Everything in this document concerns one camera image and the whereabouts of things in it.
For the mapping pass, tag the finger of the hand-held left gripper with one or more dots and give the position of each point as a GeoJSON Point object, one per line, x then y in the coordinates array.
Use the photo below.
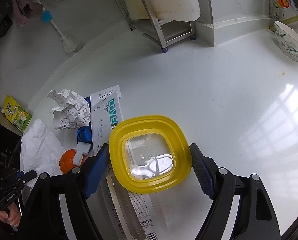
{"type": "Point", "coordinates": [27, 176]}

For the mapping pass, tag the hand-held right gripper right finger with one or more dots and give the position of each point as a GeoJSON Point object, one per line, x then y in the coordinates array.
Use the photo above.
{"type": "Point", "coordinates": [202, 171]}

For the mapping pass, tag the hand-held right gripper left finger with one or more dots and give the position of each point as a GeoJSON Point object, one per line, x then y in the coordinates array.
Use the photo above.
{"type": "Point", "coordinates": [95, 171]}

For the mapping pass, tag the white plastic block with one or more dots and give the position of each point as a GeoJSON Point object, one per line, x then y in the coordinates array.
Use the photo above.
{"type": "Point", "coordinates": [81, 152]}

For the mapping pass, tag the orange fruit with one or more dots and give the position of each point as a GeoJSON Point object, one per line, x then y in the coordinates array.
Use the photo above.
{"type": "Point", "coordinates": [66, 161]}

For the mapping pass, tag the white tissue paper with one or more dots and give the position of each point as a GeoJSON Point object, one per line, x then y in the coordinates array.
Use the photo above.
{"type": "Point", "coordinates": [40, 147]}

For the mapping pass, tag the clear toothbrush package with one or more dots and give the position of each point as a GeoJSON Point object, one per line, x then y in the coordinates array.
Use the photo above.
{"type": "Point", "coordinates": [129, 212]}

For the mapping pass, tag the yellow plastic lid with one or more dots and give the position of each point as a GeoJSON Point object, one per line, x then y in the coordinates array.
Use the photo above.
{"type": "Point", "coordinates": [149, 152]}

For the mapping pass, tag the printed paper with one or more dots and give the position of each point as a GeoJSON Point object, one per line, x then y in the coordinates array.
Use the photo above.
{"type": "Point", "coordinates": [70, 110]}

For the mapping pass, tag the person's left hand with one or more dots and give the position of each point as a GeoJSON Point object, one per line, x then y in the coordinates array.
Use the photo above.
{"type": "Point", "coordinates": [12, 216]}

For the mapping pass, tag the yellow green refill pouch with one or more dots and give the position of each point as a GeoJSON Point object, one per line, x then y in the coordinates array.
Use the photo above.
{"type": "Point", "coordinates": [17, 115]}

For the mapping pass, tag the blue white bottle brush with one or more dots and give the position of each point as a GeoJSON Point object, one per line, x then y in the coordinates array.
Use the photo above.
{"type": "Point", "coordinates": [61, 33]}

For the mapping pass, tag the metal board rack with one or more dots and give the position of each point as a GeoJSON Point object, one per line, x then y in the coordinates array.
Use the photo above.
{"type": "Point", "coordinates": [164, 33]}

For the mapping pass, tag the white floral bowl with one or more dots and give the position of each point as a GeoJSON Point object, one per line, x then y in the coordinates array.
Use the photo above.
{"type": "Point", "coordinates": [290, 43]}

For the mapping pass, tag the brown hanging cloth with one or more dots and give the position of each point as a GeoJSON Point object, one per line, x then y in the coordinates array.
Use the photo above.
{"type": "Point", "coordinates": [24, 8]}

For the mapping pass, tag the white cutting board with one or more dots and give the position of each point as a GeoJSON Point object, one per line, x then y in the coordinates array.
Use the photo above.
{"type": "Point", "coordinates": [169, 0]}

